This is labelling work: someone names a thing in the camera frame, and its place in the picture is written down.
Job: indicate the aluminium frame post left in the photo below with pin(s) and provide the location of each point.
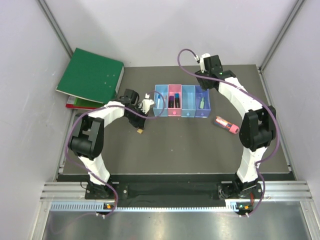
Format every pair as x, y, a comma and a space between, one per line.
55, 26

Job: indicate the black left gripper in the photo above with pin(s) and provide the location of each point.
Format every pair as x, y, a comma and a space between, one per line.
139, 123

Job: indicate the red and green folder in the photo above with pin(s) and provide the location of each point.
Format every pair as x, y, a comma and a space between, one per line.
82, 104

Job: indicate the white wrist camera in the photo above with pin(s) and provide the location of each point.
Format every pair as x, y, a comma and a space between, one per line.
201, 61
146, 104

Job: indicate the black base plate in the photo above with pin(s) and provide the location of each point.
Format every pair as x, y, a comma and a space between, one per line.
213, 190

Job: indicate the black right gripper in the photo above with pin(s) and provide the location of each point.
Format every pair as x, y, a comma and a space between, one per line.
203, 84

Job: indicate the black highlighter blue cap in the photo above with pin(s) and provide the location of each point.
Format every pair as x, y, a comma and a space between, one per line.
177, 100

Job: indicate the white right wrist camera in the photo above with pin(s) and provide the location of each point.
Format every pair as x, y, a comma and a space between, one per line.
201, 61

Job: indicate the green ring binder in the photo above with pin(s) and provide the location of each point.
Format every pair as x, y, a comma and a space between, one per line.
91, 77

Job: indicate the pink drawer box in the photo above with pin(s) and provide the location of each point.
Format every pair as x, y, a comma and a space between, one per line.
172, 89

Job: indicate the aluminium frame post right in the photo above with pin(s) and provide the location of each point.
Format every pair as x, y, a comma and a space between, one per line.
298, 5

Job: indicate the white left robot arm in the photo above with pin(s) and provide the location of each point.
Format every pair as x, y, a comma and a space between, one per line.
87, 138

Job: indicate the light blue drawer box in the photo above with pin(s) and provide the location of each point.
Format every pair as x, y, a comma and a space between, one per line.
188, 104
161, 94

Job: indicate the aluminium frame post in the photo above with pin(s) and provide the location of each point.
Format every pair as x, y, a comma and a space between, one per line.
298, 5
55, 26

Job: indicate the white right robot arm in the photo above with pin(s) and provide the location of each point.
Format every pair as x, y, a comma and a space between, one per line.
257, 129

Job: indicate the black marker purple cap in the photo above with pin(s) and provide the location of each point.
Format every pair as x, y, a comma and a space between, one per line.
171, 102

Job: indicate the aluminium front rail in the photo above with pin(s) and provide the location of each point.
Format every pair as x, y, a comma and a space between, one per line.
273, 190

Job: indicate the white marker blue cap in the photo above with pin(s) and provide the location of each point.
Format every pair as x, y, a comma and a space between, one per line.
161, 101

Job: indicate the colourful tube pink cap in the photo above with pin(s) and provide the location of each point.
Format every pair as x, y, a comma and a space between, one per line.
230, 127

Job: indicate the purple drawer box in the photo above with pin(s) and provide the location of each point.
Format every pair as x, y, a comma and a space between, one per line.
199, 93

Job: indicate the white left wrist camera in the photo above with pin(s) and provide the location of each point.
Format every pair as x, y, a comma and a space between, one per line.
146, 104

